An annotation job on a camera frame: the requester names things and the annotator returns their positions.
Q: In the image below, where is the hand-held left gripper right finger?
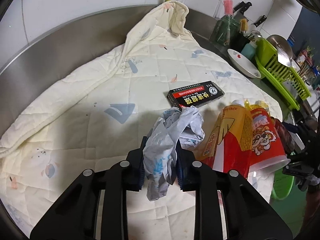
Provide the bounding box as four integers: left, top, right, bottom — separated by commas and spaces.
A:
175, 142, 294, 240

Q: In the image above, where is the green glass jar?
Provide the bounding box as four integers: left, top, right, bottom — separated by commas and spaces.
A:
209, 15, 241, 48

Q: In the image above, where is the pink bottle brush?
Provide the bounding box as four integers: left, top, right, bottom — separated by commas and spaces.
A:
223, 0, 234, 43

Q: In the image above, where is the yellow and red bottle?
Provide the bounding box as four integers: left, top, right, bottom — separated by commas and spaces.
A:
194, 99, 253, 180

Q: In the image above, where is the white and blue wrapper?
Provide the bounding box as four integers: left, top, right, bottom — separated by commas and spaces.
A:
142, 106, 205, 202

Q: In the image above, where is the yellow scrubber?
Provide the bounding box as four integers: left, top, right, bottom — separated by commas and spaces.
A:
239, 18, 249, 34

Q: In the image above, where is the red printed plastic cup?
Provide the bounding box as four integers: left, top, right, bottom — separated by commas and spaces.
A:
246, 106, 292, 173

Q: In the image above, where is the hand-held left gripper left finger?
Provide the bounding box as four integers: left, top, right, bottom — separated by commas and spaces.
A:
30, 136, 147, 240

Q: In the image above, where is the white ceramic bowl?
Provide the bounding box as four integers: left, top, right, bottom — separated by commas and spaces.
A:
227, 49, 262, 79

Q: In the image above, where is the green dish rack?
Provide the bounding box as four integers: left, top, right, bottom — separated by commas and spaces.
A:
254, 38, 312, 110

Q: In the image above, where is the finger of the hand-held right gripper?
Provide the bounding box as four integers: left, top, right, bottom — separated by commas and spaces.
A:
282, 152, 316, 178
282, 121, 307, 137

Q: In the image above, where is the black box with red label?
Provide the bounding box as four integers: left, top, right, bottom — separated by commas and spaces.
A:
167, 80, 225, 110

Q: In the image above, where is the yellow snack wrapper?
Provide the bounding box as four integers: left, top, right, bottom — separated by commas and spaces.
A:
244, 99, 270, 112

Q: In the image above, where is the red jar with plant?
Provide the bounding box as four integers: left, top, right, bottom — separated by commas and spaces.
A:
296, 49, 307, 65

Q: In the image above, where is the metal ladle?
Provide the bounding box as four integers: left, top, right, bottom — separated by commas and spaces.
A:
276, 45, 293, 67

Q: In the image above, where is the cream quilted blanket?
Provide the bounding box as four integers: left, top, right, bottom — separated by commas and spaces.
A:
0, 0, 283, 240

